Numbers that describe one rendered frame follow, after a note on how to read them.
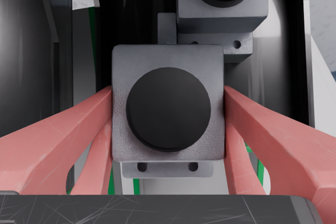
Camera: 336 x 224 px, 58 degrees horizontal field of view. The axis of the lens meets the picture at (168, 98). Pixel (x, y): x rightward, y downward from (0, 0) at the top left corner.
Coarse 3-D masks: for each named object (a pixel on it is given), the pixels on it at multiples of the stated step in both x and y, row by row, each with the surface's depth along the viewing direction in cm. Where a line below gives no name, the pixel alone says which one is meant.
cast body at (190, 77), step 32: (160, 32) 16; (128, 64) 12; (160, 64) 12; (192, 64) 12; (128, 96) 11; (160, 96) 11; (192, 96) 11; (128, 128) 11; (160, 128) 10; (192, 128) 10; (224, 128) 12; (128, 160) 11; (160, 160) 11; (192, 160) 12
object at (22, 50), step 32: (0, 0) 20; (32, 0) 20; (64, 0) 18; (0, 32) 20; (32, 32) 20; (64, 32) 18; (0, 64) 20; (32, 64) 19; (64, 64) 18; (0, 96) 19; (32, 96) 19; (64, 96) 18; (0, 128) 19
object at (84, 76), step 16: (80, 16) 28; (80, 32) 29; (80, 48) 29; (80, 64) 30; (80, 80) 30; (80, 96) 31; (80, 160) 33; (112, 160) 29; (112, 176) 29; (112, 192) 29
